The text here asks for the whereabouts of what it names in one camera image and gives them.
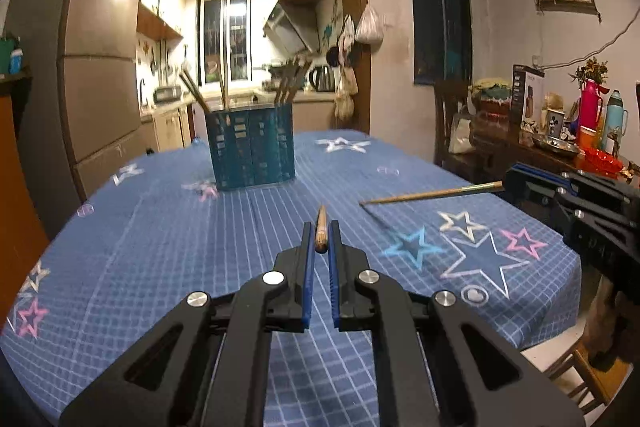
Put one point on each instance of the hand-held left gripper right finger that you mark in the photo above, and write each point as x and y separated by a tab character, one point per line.
335	287

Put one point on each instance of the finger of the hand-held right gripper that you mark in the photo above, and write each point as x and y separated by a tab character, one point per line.
525	192
542	171

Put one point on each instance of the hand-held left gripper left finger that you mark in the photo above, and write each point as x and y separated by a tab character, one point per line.
308	287

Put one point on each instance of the blue slotted metal utensil holder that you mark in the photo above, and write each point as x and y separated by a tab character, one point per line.
250	147

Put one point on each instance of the metal bowl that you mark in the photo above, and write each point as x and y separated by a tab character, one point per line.
555	145

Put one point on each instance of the dark wooden sideboard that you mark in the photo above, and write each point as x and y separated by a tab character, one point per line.
500	152

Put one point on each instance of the white printed mug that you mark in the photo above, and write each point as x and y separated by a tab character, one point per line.
555	123

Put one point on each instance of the red tray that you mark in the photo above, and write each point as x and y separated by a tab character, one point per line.
602	159

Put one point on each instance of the red thermos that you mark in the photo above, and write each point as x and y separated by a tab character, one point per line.
592	117

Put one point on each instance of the black appliance box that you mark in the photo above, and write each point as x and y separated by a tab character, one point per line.
525	92

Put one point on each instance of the white bag on chair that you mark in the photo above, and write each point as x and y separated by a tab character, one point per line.
461	134

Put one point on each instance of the teal thermos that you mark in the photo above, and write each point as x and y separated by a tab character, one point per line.
614	122

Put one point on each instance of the dried flower bunch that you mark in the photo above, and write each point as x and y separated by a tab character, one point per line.
590	72

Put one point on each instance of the dark wooden chair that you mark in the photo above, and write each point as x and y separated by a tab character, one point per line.
450	107

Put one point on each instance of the wooden stool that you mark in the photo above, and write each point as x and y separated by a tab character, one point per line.
595	377

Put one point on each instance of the blue grid star tablecloth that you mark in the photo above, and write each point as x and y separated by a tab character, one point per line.
175	232

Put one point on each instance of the dark window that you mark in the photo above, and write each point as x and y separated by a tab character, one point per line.
440	7

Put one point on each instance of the electric kettle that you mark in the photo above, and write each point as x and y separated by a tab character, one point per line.
322	79

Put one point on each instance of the kitchen base cabinets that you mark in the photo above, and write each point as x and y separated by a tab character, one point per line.
170	122

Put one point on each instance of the hanging cloth bags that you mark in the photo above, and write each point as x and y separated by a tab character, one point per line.
346	67

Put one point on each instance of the white plastic bag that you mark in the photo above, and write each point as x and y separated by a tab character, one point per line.
370	27

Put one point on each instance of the countertop grey appliance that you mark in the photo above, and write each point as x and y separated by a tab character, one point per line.
167	94

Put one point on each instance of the steel range hood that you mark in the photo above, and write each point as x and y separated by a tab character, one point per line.
292	29

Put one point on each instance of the kitchen window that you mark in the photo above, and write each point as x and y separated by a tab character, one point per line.
225	39

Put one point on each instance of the steel refrigerator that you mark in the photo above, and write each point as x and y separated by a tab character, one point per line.
100	82

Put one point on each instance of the orange wooden cabinet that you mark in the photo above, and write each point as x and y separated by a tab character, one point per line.
17	182

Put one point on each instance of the blue cup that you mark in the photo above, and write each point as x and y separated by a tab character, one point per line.
16	61

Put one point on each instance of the green container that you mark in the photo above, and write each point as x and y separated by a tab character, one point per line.
5	57

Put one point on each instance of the blue flower wall sticker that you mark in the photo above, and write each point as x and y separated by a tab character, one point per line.
330	29

